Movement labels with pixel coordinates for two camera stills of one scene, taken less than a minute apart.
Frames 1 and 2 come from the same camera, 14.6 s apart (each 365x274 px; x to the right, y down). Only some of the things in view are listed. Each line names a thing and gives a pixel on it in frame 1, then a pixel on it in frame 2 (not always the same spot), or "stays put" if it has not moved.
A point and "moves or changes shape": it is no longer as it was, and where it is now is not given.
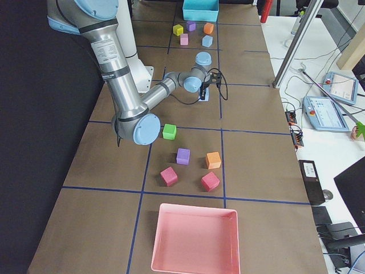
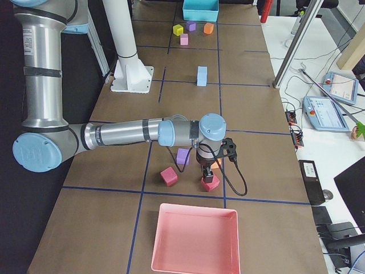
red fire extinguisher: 266,11 stays put
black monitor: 351,184 stays put
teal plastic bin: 201,10 stays put
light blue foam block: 207,97 moves or changes shape
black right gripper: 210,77 -> 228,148
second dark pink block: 169,176 stays put
